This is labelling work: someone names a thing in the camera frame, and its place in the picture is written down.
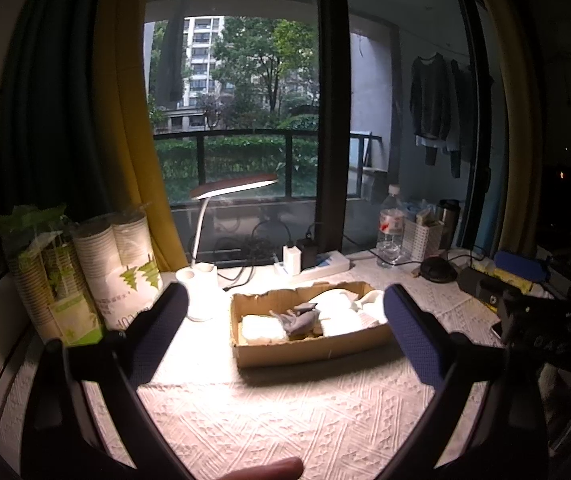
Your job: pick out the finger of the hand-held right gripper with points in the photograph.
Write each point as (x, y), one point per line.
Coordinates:
(480, 285)
(520, 265)

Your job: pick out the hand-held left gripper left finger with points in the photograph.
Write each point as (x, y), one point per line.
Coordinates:
(160, 330)

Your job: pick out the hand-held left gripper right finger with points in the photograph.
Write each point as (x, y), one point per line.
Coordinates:
(415, 330)

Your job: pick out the white dotted tissue cloth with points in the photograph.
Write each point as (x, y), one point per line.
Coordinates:
(350, 322)

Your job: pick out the cardboard box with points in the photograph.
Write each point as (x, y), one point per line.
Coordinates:
(310, 352)

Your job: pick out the person's left hand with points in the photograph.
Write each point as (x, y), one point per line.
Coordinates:
(265, 470)

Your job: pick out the yellow packet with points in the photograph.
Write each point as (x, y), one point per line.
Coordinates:
(513, 277)

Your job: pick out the black computer mouse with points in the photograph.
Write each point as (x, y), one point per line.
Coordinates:
(438, 270)

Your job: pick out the white desk lamp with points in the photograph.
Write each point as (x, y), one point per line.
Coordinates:
(200, 290)

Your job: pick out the white paper cup pack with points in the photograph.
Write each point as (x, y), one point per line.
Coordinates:
(115, 280)

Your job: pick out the metal thermos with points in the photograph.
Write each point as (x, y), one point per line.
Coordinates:
(449, 225)

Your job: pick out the white perforated holder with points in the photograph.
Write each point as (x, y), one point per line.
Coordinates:
(423, 240)

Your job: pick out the white crumpled cloth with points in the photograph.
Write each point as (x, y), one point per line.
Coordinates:
(338, 297)

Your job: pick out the green paper cup pack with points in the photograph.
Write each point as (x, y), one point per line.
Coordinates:
(65, 315)

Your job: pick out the white folded cloth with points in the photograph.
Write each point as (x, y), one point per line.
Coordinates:
(263, 330)

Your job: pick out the clear water bottle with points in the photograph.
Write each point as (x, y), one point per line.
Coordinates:
(390, 230)

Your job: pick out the white power strip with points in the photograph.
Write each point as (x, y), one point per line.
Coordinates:
(333, 262)

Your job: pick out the grey toy in box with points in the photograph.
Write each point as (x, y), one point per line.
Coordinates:
(298, 321)

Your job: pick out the black charger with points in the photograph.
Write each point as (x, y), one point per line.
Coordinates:
(307, 255)

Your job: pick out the white charger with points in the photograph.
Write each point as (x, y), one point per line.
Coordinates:
(292, 260)

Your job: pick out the yellow curtain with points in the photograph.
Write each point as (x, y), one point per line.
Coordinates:
(510, 110)
(135, 110)

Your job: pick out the dark hanging clothes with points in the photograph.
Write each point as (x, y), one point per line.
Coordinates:
(468, 115)

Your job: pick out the dark hanging sweater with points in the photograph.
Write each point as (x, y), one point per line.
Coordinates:
(430, 105)

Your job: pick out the black balcony railing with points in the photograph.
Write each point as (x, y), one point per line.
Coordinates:
(245, 135)

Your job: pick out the dark green curtain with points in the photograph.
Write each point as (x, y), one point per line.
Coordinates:
(50, 100)

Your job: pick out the dark hanging cloth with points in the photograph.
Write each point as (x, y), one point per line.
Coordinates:
(171, 55)

